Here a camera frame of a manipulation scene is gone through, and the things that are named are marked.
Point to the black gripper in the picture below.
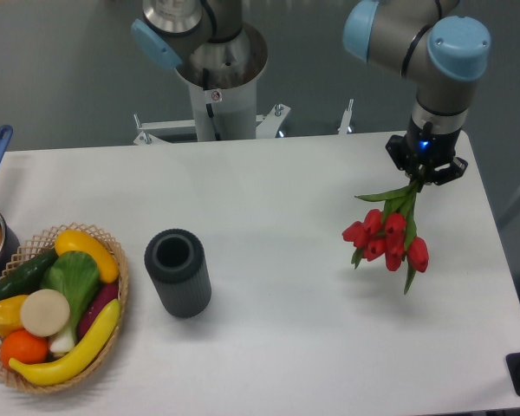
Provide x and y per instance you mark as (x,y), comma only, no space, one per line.
(426,146)

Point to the red tulip bouquet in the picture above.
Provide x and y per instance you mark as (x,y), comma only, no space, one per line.
(391,232)

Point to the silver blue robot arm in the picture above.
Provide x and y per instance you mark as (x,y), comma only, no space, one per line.
(422,41)

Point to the dark grey ribbed vase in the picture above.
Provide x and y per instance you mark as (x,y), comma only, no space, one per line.
(175,260)

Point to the purple eggplant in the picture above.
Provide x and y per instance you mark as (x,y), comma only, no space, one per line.
(105,295)

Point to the green leafy cabbage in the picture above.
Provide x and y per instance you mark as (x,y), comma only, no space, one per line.
(75,275)

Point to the yellow banana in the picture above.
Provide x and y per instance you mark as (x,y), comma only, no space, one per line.
(79,358)

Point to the woven wicker basket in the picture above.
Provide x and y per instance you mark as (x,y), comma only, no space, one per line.
(43,242)

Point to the beige round mushroom cap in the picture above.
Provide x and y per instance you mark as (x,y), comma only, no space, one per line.
(45,312)

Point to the green cucumber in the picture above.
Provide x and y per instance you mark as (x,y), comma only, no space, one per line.
(26,278)

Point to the orange fruit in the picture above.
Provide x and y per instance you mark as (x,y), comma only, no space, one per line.
(24,347)

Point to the yellow bell pepper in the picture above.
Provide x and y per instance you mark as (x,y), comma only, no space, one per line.
(10,314)

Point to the white metal base frame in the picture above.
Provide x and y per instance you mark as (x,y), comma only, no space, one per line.
(215,122)

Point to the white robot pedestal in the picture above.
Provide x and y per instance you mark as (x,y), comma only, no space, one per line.
(228,71)

